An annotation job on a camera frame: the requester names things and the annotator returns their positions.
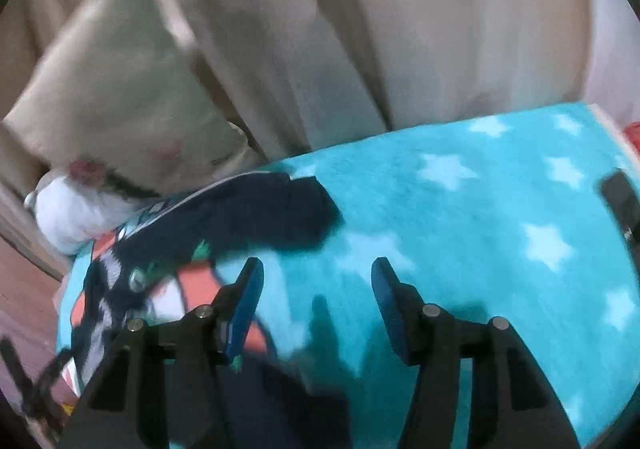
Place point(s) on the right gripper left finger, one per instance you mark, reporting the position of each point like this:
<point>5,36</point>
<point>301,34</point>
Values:
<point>159,386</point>

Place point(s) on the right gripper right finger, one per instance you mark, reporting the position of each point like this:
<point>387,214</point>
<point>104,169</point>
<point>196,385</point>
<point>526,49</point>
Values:
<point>513,405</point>

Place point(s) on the navy striped kids pants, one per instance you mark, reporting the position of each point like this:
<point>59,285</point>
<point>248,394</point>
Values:
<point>253,210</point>

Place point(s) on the turquoise cartoon fleece blanket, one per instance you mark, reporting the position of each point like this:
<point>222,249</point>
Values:
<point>496,216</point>

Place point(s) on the black phone on bed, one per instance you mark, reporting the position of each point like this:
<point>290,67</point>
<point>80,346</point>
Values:
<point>623,202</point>

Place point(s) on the beige floral print pillow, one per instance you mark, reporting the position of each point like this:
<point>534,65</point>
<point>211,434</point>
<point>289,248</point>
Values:
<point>114,88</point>

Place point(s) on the red plastic bag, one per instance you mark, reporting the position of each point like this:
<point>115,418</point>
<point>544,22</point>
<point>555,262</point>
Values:
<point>632,133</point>

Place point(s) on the beige curtain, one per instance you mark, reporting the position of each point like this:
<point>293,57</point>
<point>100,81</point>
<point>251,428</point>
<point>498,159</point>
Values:
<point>302,75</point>

